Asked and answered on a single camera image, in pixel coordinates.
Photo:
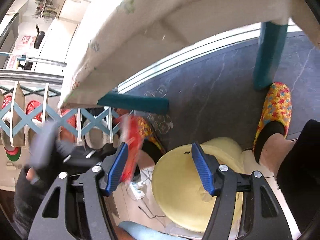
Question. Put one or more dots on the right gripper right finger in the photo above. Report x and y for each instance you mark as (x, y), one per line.
(206, 166)

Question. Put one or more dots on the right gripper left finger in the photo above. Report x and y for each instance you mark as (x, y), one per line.
(115, 172)

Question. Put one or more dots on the red white snack wrapper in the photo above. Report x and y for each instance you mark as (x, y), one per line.
(130, 135)

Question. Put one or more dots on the yellow plastic trash bucket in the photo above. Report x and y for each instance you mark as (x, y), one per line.
(177, 188)

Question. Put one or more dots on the left hand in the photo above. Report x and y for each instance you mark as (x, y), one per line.
(33, 177)

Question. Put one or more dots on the white power strip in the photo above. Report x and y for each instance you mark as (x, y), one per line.
(136, 190)

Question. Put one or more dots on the colourful left slipper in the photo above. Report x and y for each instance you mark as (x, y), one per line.
(151, 144)

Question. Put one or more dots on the colourful slipper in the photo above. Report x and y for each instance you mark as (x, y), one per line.
(275, 116)
(151, 144)

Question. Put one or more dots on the blue white folding rack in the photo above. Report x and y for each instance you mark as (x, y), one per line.
(25, 108)

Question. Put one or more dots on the dark floor mat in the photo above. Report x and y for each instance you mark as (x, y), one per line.
(213, 95)

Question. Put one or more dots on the teal table leg near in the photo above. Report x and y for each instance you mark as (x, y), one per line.
(153, 105)

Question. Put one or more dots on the teal table leg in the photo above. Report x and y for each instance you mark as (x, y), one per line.
(153, 105)
(271, 44)

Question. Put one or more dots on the colourful right slipper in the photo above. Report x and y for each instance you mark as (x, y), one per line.
(275, 116)

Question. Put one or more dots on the black frying pan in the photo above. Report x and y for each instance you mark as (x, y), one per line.
(39, 37)

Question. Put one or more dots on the floral tablecloth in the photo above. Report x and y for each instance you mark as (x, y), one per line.
(118, 38)

